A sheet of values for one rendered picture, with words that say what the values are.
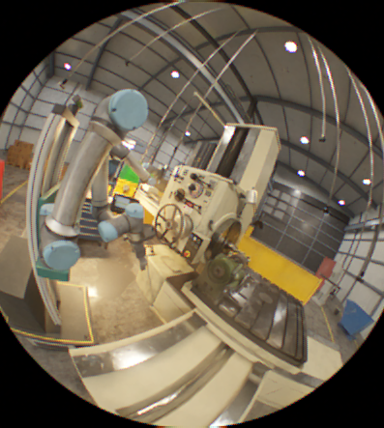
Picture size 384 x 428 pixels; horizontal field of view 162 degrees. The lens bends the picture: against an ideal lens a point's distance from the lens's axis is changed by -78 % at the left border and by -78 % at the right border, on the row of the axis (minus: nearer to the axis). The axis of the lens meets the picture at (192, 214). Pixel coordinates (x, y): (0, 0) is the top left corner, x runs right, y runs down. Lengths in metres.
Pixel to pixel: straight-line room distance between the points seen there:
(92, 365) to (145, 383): 0.29
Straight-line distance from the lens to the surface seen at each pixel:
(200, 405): 1.06
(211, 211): 1.19
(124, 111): 0.35
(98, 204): 0.57
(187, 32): 8.63
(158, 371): 0.99
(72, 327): 1.45
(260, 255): 3.49
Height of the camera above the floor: 1.65
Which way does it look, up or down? 9 degrees down
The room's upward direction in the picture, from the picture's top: 25 degrees clockwise
